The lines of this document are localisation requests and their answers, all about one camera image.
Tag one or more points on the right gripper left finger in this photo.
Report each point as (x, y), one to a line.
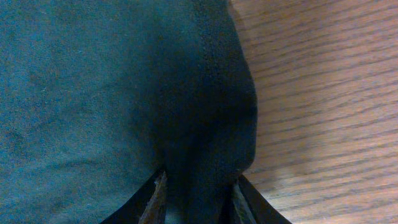
(146, 206)

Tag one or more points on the black shirt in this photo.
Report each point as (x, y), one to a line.
(97, 95)

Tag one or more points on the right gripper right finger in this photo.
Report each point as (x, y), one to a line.
(245, 205)

